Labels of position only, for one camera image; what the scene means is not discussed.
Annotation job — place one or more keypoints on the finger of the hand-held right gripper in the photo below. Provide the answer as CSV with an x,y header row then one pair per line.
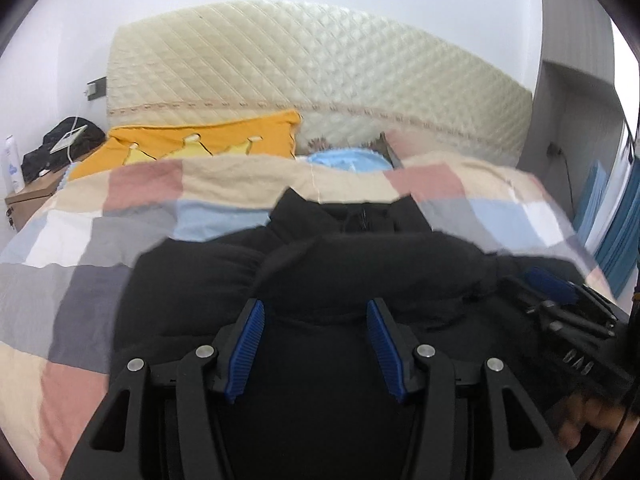
x,y
550,280
575,322

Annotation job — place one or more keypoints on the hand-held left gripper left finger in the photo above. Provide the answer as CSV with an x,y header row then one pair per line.
x,y
247,345

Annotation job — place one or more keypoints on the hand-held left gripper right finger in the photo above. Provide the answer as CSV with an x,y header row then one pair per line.
x,y
385,350

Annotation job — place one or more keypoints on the black puffer jacket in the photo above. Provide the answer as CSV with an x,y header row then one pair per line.
x,y
325,280

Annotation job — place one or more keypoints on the person's right hand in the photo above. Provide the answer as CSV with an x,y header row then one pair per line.
x,y
585,420

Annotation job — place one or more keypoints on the teal curtain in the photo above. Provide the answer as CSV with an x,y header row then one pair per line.
x,y
622,240

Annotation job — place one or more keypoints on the checkered pastel blanket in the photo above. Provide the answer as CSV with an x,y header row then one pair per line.
x,y
150,185

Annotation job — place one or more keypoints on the light blue cloth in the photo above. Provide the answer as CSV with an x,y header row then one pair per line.
x,y
345,160

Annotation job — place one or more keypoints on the yellow crown pillow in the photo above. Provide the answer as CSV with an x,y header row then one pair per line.
x,y
165,137

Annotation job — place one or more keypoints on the wooden nightstand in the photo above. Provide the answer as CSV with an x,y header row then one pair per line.
x,y
35,192

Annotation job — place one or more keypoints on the black bag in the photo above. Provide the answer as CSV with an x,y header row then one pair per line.
x,y
90,135

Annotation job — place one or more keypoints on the white tablet device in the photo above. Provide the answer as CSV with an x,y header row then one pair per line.
x,y
67,141

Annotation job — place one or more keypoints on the cream quilted headboard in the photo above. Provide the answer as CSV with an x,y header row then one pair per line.
x,y
325,70

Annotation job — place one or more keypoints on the white spray bottle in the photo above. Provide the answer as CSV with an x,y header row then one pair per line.
x,y
14,165

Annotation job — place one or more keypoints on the dark wall socket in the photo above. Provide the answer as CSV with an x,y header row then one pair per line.
x,y
96,88
554,149

